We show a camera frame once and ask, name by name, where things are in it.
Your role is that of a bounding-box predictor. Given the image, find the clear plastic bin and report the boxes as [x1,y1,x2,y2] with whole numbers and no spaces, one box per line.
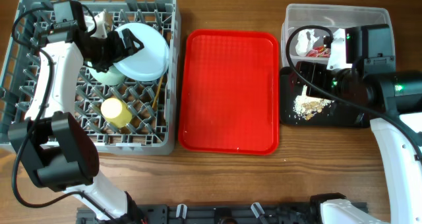
[281,3,392,67]

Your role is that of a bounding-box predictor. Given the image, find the light blue plate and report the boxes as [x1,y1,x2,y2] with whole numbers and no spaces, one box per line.
[113,22,169,81]

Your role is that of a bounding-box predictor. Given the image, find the red plastic tray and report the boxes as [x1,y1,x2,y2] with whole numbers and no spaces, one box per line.
[178,29,280,155]

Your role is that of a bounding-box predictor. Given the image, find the rice and nut scraps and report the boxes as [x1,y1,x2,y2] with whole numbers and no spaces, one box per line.
[293,86,333,121]

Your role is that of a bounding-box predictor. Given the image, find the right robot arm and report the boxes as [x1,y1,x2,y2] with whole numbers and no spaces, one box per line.
[286,24,421,223]

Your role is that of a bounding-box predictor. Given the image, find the yellow cup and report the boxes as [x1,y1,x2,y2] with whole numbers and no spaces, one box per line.
[100,98,133,128]

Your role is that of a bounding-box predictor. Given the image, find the white napkin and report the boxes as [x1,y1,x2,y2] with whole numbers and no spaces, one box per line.
[295,29,319,57]

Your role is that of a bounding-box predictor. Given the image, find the green bowl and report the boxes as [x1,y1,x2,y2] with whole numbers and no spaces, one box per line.
[88,66,126,86]

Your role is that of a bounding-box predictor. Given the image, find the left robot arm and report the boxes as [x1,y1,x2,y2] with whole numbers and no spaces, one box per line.
[8,0,148,223]

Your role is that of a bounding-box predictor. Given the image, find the black plastic tray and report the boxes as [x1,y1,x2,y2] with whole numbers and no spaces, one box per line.
[279,67,369,128]

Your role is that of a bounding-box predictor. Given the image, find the wooden chopstick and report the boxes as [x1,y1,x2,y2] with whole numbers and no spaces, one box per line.
[152,75,164,109]

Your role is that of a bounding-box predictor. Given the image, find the grey dishwasher rack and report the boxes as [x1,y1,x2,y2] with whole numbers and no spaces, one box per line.
[16,0,181,155]

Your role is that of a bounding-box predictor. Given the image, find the red snack wrapper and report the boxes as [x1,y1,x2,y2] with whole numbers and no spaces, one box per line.
[306,45,330,58]

